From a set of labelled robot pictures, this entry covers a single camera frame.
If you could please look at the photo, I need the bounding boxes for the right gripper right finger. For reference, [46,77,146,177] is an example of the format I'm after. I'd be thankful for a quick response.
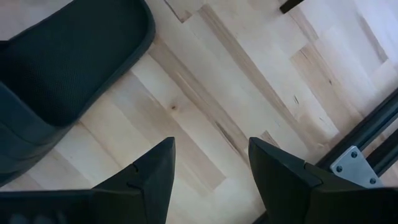
[248,137,398,224]

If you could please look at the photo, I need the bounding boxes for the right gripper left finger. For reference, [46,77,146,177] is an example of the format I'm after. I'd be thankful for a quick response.
[0,136,177,224]

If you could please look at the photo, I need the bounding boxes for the black slide sandal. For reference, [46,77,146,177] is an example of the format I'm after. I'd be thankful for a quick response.
[0,0,156,187]

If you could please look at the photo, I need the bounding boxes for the silver corner bracket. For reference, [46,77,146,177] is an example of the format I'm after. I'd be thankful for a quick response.
[329,145,385,189]

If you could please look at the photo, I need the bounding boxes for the black aluminium table frame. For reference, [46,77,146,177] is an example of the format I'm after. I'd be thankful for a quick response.
[315,88,398,178]

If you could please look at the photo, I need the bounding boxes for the wooden shelf with black frame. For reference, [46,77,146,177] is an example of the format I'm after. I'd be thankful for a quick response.
[279,0,305,14]

